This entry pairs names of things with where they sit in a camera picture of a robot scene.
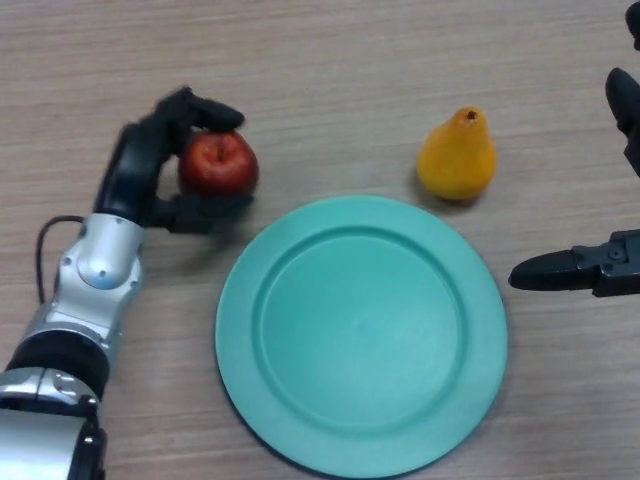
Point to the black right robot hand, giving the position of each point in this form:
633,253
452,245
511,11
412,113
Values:
610,272

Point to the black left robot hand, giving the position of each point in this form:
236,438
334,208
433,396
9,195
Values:
132,170

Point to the yellow pear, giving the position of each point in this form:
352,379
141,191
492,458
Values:
457,162

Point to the green round plate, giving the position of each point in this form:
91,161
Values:
360,340

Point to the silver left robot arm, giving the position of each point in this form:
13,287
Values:
80,310

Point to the red apple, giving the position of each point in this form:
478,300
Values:
220,167

